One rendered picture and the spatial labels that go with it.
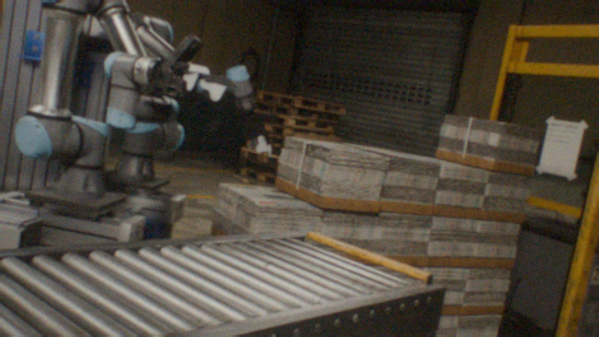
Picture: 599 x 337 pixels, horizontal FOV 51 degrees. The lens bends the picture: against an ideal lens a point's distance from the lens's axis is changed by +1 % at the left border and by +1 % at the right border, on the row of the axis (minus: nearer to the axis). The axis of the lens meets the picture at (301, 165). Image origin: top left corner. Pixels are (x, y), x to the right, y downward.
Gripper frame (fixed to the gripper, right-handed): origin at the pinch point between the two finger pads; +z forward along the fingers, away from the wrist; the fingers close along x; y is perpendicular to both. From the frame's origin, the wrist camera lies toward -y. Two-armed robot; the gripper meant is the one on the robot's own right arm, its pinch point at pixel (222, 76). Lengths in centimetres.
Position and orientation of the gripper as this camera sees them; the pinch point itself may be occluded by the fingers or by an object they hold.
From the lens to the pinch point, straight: 148.8
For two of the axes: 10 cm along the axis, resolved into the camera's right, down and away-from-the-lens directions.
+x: -4.6, -1.4, -8.8
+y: -2.5, 9.7, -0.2
